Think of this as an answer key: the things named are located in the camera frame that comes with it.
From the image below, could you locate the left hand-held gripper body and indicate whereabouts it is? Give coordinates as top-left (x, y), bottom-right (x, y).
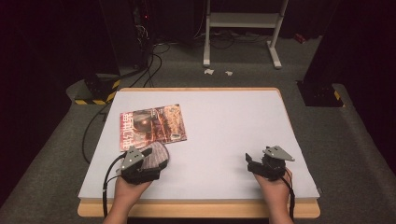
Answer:
top-left (119, 146), bottom-right (163, 186)

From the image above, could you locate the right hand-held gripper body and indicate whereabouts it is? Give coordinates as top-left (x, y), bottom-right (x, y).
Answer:
top-left (247, 145), bottom-right (296, 182)

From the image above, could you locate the striped pink cloth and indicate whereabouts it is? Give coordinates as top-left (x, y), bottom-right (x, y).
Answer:
top-left (140, 141), bottom-right (171, 172)

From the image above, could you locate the red and purple magazine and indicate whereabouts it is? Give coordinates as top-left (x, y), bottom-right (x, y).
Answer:
top-left (119, 104), bottom-right (188, 153)

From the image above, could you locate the person's right hand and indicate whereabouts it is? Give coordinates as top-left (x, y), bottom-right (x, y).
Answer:
top-left (253, 167), bottom-right (294, 209)

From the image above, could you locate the person's left hand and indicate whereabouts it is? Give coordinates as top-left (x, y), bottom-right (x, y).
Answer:
top-left (113, 176), bottom-right (154, 207)

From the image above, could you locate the white table mat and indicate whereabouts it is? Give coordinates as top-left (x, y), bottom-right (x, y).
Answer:
top-left (78, 90), bottom-right (321, 201)

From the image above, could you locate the wooden table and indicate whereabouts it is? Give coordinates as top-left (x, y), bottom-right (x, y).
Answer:
top-left (77, 87), bottom-right (322, 219)

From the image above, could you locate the black yellow striped base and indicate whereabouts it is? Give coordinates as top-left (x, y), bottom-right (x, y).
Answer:
top-left (296, 79), bottom-right (347, 108)
top-left (73, 73), bottom-right (121, 106)

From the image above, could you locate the dark equipment rack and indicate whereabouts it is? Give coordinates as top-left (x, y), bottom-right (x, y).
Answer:
top-left (98, 0), bottom-right (157, 72)

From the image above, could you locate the small red object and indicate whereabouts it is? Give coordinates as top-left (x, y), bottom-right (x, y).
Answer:
top-left (293, 33), bottom-right (308, 45)

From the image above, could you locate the white metal stand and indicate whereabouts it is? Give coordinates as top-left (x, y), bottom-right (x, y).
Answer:
top-left (202, 0), bottom-right (290, 70)

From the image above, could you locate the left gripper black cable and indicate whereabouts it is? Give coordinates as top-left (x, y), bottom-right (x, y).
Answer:
top-left (101, 151), bottom-right (129, 219)

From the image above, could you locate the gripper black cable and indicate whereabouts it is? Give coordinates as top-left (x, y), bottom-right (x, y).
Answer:
top-left (280, 169), bottom-right (296, 221)
top-left (101, 151), bottom-right (129, 219)

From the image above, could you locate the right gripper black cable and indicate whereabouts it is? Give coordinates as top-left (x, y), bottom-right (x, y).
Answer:
top-left (280, 169), bottom-right (296, 221)

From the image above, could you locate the black floor cable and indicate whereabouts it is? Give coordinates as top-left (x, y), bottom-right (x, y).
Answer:
top-left (80, 102), bottom-right (112, 165)

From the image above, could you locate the bundle of black floor cables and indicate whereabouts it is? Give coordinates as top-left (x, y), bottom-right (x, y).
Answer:
top-left (126, 41), bottom-right (172, 89)

